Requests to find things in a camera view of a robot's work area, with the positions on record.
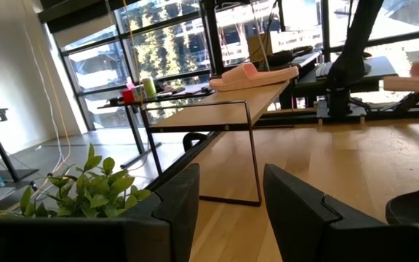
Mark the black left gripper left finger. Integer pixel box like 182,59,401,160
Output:
0,163,201,262

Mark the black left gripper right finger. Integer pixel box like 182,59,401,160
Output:
263,163,419,262

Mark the black rubber slide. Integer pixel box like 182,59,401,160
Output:
385,180,419,225

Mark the wooden shelf with black legs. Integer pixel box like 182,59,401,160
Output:
139,79,292,207

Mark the small green potted plant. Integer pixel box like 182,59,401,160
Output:
0,143,153,219

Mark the black side desk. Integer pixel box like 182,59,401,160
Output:
98,85,217,170

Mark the small red box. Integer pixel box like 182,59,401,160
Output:
121,88,136,104

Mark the small white box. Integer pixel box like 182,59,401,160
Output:
132,85,145,103

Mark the light green cylinder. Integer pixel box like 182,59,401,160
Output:
142,76,158,100

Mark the black keyboard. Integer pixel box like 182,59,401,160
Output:
314,61,337,79

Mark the black computer desk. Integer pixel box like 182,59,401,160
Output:
292,55,400,96

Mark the brown cardboard box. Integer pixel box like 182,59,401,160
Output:
246,33,274,63

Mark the white hanging cable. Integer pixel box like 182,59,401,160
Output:
21,21,65,172

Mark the yellow hanging cable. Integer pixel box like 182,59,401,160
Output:
121,0,145,107

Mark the black metal rig frame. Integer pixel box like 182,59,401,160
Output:
145,0,419,192

